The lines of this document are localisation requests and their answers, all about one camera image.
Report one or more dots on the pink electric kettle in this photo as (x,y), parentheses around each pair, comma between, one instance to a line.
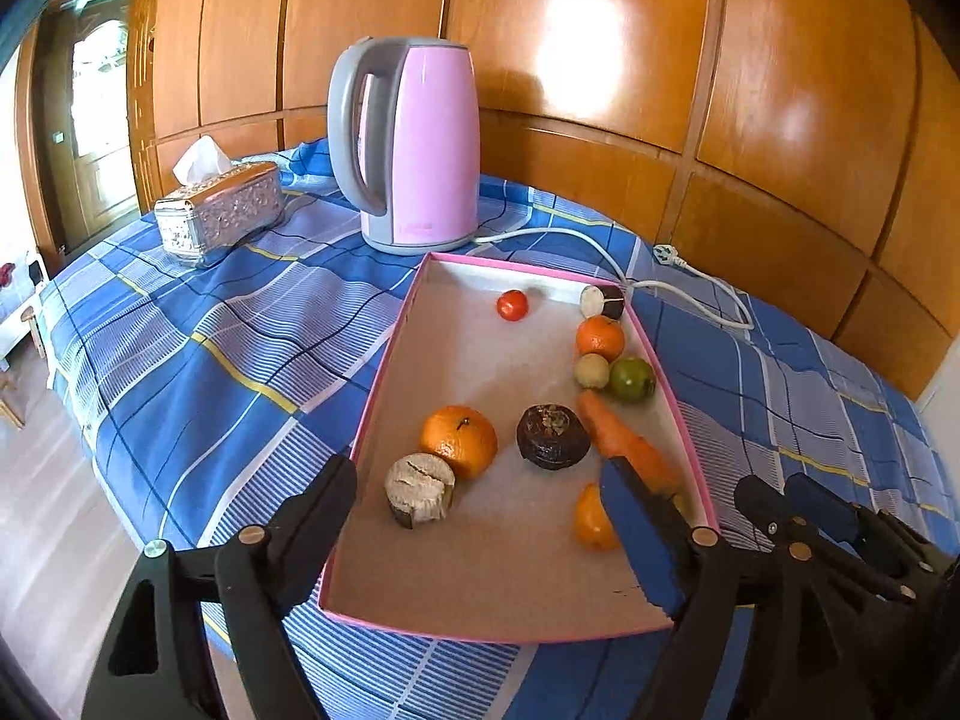
(435,142)

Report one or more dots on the cracked beige yam piece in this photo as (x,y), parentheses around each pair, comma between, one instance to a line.
(420,490)

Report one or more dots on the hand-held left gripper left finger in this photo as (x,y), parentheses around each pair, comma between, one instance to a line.
(337,495)

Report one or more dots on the wooden panelled wardrobe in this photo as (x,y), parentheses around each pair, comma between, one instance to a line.
(750,90)

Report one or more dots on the dark brown mangosteen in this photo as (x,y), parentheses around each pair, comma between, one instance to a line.
(550,437)

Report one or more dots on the red tomato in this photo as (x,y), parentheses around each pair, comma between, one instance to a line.
(513,305)

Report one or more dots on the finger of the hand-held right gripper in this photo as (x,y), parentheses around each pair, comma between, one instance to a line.
(862,529)
(761,506)

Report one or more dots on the grey kettle base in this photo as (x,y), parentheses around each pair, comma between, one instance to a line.
(420,244)

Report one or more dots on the silver embossed tissue box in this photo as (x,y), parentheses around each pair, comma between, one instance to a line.
(225,210)

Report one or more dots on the green lime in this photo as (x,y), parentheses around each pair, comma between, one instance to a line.
(632,379)

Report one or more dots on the orange carrot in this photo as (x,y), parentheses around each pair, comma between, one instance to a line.
(630,450)

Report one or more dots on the pink shallow box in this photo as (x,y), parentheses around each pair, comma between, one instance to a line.
(465,360)

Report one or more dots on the white furniture piece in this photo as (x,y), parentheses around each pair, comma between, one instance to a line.
(15,330)

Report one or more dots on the small beige longan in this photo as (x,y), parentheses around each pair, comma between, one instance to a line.
(592,370)

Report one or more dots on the blue plaid bedsheet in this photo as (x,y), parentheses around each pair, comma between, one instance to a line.
(225,360)

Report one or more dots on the small orange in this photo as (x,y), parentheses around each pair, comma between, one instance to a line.
(600,337)

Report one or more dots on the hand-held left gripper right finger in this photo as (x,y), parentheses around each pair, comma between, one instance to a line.
(637,532)

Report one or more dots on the wooden door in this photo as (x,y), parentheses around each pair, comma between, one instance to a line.
(97,195)

